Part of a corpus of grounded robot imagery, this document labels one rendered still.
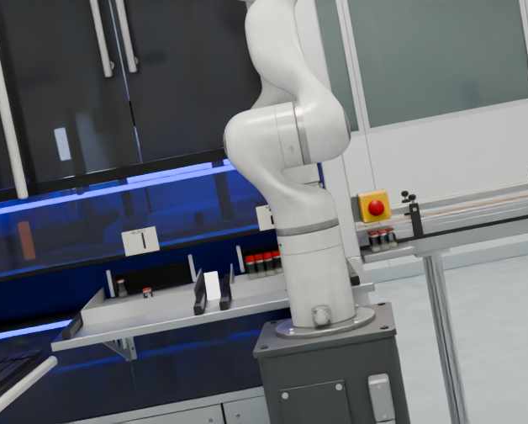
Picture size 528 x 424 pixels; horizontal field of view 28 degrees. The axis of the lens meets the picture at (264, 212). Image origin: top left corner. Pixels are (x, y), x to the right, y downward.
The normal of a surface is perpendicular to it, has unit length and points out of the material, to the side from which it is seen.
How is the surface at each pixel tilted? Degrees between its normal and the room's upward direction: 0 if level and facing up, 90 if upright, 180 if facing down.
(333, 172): 90
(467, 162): 90
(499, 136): 90
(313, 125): 80
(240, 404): 90
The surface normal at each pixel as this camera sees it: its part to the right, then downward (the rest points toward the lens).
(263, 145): 0.00, 0.14
